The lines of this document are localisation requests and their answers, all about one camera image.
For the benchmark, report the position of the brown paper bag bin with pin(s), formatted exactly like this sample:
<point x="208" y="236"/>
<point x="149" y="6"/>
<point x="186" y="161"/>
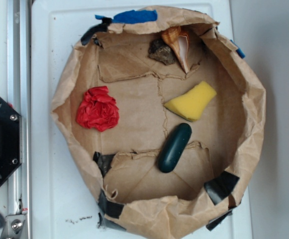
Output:
<point x="119" y="165"/>

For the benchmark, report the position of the yellow sponge piece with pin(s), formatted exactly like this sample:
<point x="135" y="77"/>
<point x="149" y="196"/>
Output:
<point x="191" y="105"/>

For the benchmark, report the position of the metal corner bracket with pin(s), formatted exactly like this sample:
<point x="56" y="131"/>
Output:
<point x="15" y="227"/>

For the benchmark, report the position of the brown rock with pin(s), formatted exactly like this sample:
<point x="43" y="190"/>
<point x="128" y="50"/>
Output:
<point x="161" y="52"/>

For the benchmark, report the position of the aluminium extrusion rail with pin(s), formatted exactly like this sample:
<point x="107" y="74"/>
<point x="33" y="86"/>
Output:
<point x="19" y="95"/>

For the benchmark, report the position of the orange conch seashell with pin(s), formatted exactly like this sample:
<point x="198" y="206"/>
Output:
<point x="178" y="40"/>

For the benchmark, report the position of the dark green plastic pickle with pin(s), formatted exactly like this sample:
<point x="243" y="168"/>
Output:
<point x="173" y="147"/>

